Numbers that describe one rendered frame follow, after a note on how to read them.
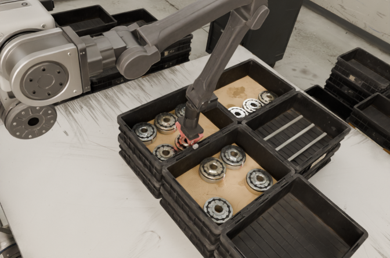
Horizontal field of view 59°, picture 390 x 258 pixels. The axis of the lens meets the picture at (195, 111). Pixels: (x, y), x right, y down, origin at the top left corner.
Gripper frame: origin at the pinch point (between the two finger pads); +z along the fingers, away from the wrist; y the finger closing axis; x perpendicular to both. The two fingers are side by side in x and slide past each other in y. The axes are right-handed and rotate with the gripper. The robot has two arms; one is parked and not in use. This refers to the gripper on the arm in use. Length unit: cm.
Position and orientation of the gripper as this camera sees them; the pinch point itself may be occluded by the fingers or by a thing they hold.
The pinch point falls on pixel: (187, 140)
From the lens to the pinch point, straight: 138.2
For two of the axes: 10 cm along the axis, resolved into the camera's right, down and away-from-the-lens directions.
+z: -1.4, 7.2, 6.8
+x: -8.3, 2.9, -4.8
